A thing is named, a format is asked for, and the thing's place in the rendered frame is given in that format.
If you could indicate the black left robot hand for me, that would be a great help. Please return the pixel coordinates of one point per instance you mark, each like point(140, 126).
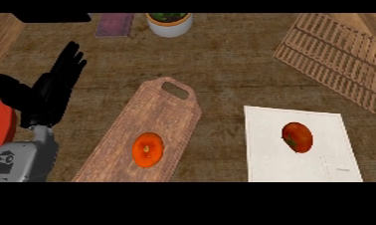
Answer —
point(51, 93)

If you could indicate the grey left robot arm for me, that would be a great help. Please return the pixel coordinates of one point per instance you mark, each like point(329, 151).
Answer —
point(23, 162)

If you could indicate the white placemat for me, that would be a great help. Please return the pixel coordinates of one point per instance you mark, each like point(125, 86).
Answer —
point(274, 162)

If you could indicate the red can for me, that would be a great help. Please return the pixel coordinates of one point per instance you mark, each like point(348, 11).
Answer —
point(298, 137)

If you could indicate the wooden tiered shelf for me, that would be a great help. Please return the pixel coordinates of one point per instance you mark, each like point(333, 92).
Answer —
point(331, 56)

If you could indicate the red object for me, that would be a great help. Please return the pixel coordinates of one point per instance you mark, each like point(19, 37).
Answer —
point(6, 122)

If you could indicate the wooden cutting board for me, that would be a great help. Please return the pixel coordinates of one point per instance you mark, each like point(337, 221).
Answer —
point(146, 116)

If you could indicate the black appliance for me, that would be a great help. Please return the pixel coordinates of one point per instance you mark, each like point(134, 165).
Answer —
point(48, 17)

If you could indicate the purple book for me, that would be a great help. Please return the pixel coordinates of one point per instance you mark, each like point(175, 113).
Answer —
point(113, 25)

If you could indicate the orange fruit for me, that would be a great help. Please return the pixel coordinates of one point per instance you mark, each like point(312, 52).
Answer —
point(147, 150)

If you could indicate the white plant pot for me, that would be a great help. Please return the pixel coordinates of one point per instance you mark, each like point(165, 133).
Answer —
point(169, 29)

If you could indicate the green plant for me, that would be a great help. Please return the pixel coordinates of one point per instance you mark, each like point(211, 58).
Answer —
point(166, 16)

